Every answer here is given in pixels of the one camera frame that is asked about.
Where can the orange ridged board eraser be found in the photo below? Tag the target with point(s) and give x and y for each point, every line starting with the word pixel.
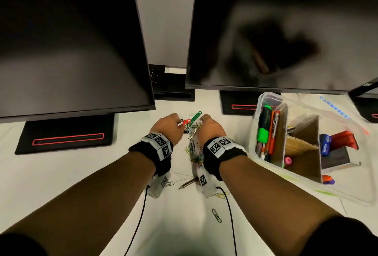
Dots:
pixel 344 140

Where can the person's right hand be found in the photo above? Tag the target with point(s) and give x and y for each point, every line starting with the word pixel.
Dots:
pixel 209 128

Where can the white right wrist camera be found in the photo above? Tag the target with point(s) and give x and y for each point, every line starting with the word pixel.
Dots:
pixel 206 183

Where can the clear plastic box lid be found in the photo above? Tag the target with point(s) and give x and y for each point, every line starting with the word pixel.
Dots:
pixel 333 108

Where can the black left wristband with markers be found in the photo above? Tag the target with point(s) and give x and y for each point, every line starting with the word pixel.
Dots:
pixel 150 158

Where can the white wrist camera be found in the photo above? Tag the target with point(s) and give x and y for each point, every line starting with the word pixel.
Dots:
pixel 158 186
pixel 206 183

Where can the clear plastic storage box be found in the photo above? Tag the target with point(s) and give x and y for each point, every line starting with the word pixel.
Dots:
pixel 354 187

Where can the black right wristband with markers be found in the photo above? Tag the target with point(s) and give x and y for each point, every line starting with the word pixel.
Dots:
pixel 218 164

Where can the short brown pencil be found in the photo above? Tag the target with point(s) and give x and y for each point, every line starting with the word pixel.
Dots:
pixel 189 183

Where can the blue staples box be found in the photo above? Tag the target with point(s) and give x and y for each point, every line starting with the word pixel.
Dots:
pixel 325 145

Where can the person's right forearm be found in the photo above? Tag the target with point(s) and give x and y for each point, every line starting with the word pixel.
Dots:
pixel 280 205

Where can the lavender glue stick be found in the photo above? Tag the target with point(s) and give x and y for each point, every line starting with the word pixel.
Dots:
pixel 331 182

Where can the green plastic fastener strip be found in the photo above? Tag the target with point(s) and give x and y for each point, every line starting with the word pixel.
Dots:
pixel 195 117

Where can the brown cardboard dividers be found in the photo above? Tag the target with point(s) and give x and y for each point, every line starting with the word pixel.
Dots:
pixel 304 161

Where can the green highlighter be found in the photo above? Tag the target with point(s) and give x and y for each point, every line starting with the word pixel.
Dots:
pixel 263 134

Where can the person's left forearm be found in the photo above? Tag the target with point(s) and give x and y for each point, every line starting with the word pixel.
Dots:
pixel 73 202

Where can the red plastic fastener strip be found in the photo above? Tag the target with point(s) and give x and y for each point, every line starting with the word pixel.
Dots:
pixel 185 122

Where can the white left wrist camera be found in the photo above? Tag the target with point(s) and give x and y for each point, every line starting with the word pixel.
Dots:
pixel 158 186

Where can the heap of coloured paper clips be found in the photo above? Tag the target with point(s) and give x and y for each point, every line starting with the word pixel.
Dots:
pixel 193 153

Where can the person's left hand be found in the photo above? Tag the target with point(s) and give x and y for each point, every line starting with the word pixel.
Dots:
pixel 168 127

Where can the black wristband with markers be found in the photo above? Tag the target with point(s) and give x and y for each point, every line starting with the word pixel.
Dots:
pixel 218 164
pixel 150 158

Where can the clear grey fastener strip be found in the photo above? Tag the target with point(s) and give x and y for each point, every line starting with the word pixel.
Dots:
pixel 195 130

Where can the black monitor base red stripe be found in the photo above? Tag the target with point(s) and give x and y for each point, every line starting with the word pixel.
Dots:
pixel 366 108
pixel 236 99
pixel 65 128

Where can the pile of pens and markers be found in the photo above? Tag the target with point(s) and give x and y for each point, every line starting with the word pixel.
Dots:
pixel 270 140

